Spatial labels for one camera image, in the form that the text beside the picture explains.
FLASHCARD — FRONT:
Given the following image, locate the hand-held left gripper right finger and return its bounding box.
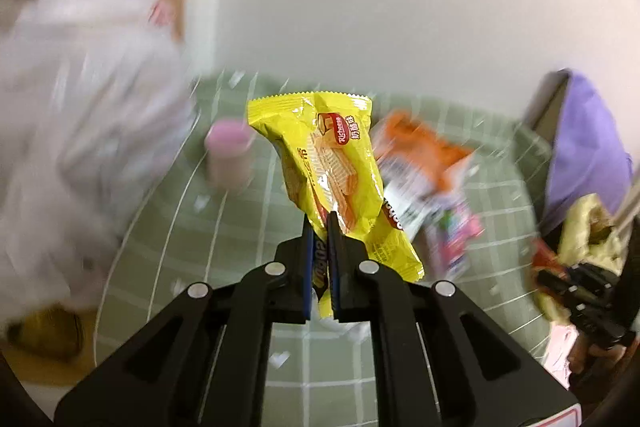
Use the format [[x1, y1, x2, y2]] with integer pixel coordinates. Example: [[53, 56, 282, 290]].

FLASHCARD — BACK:
[[325, 211, 583, 427]]

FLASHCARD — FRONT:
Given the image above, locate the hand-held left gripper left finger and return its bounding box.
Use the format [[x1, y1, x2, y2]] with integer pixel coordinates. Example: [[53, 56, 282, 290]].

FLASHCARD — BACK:
[[54, 213, 317, 427]]

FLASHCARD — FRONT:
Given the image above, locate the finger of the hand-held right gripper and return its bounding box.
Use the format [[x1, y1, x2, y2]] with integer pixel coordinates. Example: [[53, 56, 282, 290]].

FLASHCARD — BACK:
[[565, 262, 623, 295], [536, 268, 583, 310]]

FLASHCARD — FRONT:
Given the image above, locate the bin with yellow plastic liner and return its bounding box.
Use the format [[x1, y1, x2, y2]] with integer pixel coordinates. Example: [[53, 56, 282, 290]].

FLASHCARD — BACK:
[[534, 193, 632, 323]]

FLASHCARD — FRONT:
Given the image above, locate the silver pink printed packet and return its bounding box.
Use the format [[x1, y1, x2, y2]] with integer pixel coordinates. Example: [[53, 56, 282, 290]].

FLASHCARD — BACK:
[[425, 199, 485, 282]]

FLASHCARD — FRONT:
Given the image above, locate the yellow wafer packet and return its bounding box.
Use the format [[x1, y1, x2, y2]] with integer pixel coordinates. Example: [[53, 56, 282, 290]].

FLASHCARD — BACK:
[[247, 91, 425, 320]]

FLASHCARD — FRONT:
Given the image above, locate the orange snack packet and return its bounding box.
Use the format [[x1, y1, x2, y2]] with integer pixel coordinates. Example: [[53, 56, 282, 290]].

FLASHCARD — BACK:
[[372, 109, 476, 204]]

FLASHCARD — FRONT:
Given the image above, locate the green checked tablecloth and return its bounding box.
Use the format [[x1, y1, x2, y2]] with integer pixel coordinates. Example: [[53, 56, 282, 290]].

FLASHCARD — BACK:
[[92, 72, 556, 427]]

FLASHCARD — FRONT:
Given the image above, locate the purple cloth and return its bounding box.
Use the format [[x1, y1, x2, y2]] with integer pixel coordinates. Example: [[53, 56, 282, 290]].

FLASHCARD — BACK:
[[542, 69, 636, 228]]

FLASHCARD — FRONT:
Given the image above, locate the small pink jar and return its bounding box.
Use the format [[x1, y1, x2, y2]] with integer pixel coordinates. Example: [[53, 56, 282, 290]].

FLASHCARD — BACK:
[[204, 119, 254, 194]]

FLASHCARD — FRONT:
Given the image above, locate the yellow tin can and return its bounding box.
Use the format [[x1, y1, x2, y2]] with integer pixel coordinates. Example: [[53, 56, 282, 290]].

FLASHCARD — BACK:
[[6, 306, 85, 362]]

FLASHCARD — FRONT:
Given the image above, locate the white plastic bag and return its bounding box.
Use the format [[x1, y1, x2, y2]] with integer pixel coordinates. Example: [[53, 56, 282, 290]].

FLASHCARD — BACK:
[[0, 0, 197, 323]]

